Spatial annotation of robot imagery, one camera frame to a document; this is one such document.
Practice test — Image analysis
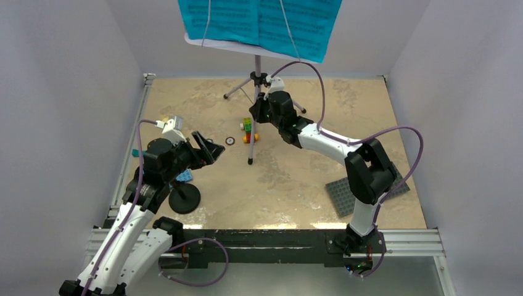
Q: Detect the lilac tripod music stand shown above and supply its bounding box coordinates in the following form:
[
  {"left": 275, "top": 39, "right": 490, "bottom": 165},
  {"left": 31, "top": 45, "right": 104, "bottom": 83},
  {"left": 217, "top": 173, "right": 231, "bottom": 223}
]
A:
[{"left": 184, "top": 32, "right": 307, "bottom": 165}]

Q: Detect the black microphone desk stand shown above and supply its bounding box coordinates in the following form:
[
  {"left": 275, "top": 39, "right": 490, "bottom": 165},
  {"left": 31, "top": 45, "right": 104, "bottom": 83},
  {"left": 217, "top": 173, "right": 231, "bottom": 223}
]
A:
[{"left": 168, "top": 182, "right": 201, "bottom": 215}]

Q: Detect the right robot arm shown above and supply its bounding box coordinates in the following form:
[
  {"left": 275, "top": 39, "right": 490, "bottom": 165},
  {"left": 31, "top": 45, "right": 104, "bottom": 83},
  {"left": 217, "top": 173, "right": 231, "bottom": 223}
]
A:
[{"left": 249, "top": 91, "right": 397, "bottom": 251}]

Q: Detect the grey brick baseplate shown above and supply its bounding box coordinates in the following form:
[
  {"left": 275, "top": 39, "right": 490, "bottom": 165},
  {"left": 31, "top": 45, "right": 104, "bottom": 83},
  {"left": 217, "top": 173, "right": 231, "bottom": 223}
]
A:
[{"left": 325, "top": 162, "right": 411, "bottom": 218}]

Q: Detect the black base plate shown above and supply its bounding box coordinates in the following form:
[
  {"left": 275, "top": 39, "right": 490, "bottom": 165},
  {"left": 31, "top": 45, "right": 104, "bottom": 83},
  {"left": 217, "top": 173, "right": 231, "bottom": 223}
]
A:
[{"left": 159, "top": 229, "right": 386, "bottom": 271}]

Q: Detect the colourful toy brick car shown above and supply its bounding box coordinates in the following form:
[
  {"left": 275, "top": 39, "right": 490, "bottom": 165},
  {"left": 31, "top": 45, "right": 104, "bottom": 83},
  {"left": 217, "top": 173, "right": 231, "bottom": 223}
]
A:
[{"left": 240, "top": 117, "right": 252, "bottom": 144}]

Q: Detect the teal sheet music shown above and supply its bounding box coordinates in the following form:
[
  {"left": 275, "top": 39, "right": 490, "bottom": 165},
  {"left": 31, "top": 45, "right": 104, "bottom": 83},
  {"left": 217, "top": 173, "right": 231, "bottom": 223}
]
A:
[
  {"left": 257, "top": 0, "right": 342, "bottom": 63},
  {"left": 178, "top": 0, "right": 259, "bottom": 46}
]

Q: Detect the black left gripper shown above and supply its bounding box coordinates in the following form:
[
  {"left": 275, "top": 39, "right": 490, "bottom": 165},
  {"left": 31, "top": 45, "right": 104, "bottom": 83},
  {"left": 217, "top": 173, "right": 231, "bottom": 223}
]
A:
[{"left": 162, "top": 131, "right": 224, "bottom": 183}]

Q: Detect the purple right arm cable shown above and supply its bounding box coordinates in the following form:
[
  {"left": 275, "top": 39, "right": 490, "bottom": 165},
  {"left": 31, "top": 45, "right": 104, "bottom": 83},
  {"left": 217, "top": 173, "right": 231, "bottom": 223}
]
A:
[{"left": 270, "top": 61, "right": 424, "bottom": 279}]

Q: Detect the light blue brick baseplate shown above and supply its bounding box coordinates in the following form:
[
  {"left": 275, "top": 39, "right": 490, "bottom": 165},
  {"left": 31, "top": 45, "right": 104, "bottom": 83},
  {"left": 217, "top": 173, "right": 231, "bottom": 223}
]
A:
[{"left": 169, "top": 169, "right": 194, "bottom": 188}]

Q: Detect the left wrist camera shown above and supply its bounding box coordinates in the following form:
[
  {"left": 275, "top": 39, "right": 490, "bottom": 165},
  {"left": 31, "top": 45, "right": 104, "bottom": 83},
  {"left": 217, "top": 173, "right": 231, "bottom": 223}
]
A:
[{"left": 155, "top": 116, "right": 186, "bottom": 145}]

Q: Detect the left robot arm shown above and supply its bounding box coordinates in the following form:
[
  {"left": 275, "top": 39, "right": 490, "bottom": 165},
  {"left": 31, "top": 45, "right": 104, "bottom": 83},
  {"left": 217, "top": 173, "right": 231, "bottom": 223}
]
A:
[{"left": 59, "top": 131, "right": 225, "bottom": 295}]

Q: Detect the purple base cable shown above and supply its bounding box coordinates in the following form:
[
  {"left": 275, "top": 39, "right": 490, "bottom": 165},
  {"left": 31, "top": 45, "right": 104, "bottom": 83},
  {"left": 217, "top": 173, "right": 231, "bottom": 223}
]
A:
[{"left": 158, "top": 237, "right": 229, "bottom": 287}]

